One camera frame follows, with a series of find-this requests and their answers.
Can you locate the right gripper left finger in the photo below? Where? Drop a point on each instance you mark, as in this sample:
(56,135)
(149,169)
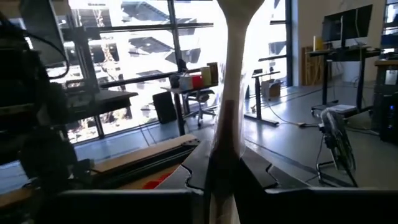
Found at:
(124,208)

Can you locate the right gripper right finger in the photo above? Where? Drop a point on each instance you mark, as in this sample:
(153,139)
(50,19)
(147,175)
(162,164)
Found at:
(311,208)

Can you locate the orange toothbrush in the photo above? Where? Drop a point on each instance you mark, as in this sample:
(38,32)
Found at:
(233,77)

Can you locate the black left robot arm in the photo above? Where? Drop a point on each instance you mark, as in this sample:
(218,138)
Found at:
(31,109)

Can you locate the red cloth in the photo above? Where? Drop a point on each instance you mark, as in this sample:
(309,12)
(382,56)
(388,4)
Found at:
(155,183)

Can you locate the black floor fan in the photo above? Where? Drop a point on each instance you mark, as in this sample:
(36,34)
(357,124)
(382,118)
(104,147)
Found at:
(337,140)

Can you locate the black cabinet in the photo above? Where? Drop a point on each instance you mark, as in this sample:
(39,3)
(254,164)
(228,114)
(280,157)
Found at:
(164,107)

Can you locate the black window desk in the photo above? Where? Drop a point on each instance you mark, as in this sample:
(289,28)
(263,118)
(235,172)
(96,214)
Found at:
(179,112)

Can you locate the black computer tower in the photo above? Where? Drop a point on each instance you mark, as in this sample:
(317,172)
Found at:
(385,118)

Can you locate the black standing desk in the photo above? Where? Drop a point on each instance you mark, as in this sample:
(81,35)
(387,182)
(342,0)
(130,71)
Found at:
(258,93)
(342,54)

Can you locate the black office chair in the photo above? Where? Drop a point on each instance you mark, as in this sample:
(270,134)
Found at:
(200,96)

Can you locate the white box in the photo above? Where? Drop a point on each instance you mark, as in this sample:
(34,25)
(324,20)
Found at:
(185,82)

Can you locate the red box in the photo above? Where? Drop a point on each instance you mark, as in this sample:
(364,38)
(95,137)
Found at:
(197,81)

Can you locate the light green box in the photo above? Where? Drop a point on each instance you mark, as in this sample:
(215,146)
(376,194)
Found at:
(206,76)

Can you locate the brown cardboard box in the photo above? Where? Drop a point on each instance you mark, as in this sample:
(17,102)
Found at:
(214,73)

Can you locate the black desk monitor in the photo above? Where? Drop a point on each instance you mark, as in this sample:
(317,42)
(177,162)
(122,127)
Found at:
(348,25)

